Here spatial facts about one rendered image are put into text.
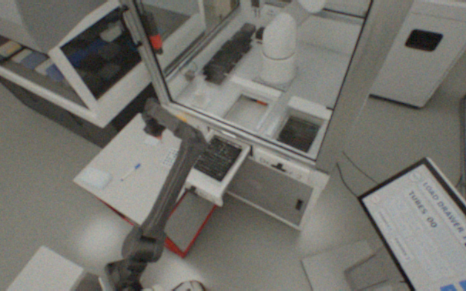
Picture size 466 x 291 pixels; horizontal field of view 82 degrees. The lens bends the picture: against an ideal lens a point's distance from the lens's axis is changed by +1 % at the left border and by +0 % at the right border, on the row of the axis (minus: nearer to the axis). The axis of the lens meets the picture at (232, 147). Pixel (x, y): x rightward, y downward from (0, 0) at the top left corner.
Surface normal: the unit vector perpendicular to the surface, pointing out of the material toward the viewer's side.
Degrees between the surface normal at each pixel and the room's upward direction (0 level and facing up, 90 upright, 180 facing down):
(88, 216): 0
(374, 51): 90
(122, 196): 0
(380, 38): 90
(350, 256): 5
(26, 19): 90
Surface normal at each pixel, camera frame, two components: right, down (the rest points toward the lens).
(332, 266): -0.12, -0.55
